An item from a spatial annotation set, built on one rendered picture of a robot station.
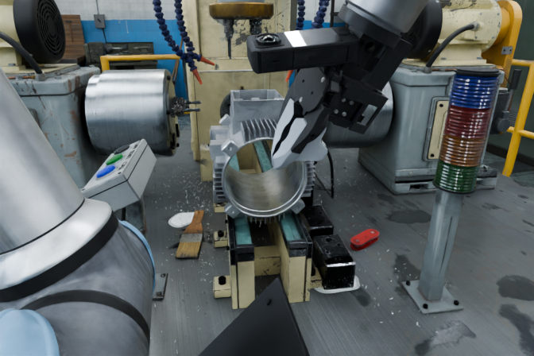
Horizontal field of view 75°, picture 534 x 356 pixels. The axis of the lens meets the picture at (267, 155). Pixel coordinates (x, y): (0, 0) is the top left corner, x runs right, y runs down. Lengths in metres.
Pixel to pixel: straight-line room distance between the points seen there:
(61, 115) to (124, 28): 5.20
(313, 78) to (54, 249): 0.30
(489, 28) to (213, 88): 0.79
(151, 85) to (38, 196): 0.66
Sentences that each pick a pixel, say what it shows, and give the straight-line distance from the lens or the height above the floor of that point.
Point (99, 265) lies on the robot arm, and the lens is 0.34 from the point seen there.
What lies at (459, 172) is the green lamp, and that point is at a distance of 0.61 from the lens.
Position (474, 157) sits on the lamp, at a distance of 0.61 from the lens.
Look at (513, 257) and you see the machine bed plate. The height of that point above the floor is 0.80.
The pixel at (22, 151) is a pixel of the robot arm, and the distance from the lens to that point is 0.33.
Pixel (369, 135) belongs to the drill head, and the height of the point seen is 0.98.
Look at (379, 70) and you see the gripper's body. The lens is 0.42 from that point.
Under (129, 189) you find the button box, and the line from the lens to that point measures 0.55.
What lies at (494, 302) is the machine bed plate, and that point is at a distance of 0.81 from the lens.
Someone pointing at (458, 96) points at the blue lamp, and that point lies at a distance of 0.59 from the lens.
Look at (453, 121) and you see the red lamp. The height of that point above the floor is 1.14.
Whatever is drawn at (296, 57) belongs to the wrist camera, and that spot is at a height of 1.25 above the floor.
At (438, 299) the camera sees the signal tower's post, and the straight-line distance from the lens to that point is 0.75.
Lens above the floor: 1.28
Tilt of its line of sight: 20 degrees down
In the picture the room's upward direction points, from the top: straight up
